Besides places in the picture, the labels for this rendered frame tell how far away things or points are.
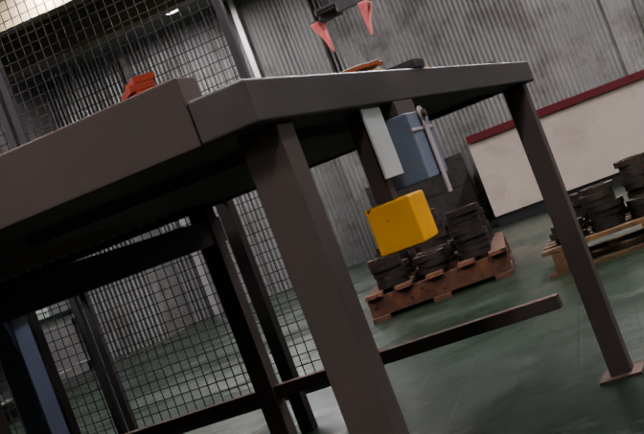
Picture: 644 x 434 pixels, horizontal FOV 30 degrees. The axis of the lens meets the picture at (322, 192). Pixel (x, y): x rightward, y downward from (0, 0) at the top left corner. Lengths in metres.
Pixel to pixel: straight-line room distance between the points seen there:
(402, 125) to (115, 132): 0.64
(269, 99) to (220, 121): 0.08
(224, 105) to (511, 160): 9.42
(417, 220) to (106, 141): 0.55
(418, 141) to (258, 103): 0.60
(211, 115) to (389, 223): 0.49
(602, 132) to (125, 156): 9.42
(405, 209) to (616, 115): 8.99
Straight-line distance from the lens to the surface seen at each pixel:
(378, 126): 1.97
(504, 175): 10.89
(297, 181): 1.58
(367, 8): 2.74
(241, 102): 1.50
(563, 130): 10.86
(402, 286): 6.90
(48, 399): 4.33
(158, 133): 1.56
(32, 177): 1.66
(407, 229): 1.91
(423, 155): 2.06
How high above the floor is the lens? 0.73
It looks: 1 degrees up
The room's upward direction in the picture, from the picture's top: 21 degrees counter-clockwise
